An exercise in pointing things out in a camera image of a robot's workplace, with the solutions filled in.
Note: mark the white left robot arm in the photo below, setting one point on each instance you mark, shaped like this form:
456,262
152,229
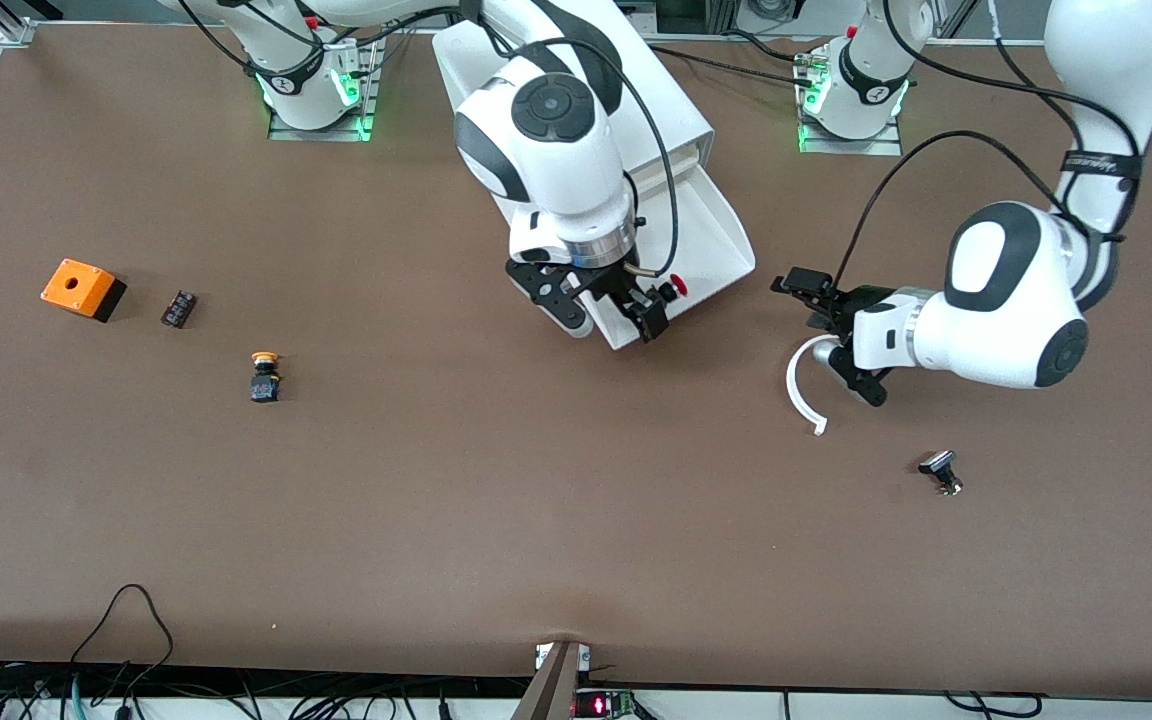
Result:
1006,290

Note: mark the small black contact block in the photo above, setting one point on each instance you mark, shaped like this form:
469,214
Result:
179,308

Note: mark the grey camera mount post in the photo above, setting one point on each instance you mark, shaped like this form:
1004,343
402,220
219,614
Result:
551,690

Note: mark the white plastic arc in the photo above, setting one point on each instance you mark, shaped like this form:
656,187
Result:
793,385

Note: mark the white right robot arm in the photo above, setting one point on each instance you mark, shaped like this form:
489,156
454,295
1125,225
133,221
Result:
546,150

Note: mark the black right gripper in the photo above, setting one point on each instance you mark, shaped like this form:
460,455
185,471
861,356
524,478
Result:
619,281

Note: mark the black flat-head push button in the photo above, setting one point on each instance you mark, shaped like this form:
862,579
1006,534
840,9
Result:
939,465

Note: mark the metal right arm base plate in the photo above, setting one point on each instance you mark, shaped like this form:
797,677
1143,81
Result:
316,133

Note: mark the yellow push button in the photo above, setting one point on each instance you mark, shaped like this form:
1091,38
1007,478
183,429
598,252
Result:
265,378

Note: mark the orange box with hole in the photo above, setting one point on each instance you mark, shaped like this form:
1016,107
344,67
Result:
78,285

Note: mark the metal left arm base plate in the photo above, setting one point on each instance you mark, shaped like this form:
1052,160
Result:
851,145

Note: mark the red push button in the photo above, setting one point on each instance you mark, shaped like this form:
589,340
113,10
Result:
677,287

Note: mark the circuit board with red display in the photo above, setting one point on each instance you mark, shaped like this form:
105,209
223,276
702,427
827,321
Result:
601,705

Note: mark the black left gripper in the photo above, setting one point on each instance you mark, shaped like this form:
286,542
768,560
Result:
858,301

